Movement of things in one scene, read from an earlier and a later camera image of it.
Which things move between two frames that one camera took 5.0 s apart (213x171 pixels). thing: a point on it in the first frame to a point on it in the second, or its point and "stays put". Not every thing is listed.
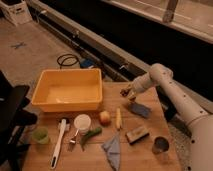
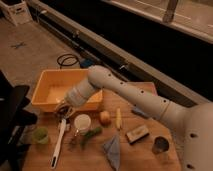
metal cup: (160, 145) stays put
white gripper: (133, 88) to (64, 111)
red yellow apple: (105, 118) stays put
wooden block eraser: (137, 135) stays put
